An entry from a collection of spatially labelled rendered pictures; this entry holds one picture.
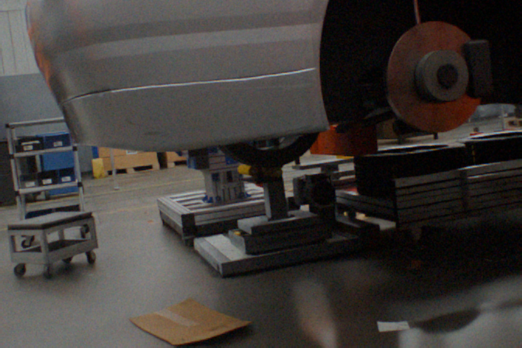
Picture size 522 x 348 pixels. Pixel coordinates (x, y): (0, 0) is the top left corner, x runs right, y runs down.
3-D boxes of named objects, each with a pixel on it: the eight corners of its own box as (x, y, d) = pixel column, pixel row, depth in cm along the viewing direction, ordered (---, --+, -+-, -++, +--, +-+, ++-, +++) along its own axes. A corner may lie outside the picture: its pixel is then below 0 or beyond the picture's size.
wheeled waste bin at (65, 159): (46, 200, 889) (37, 134, 884) (42, 197, 948) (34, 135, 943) (85, 194, 911) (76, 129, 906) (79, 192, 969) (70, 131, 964)
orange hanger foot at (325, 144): (353, 157, 344) (345, 95, 343) (318, 154, 395) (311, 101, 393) (379, 152, 349) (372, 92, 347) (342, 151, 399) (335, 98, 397)
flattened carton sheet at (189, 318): (188, 353, 219) (187, 344, 218) (128, 322, 264) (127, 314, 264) (257, 328, 236) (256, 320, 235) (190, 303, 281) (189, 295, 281)
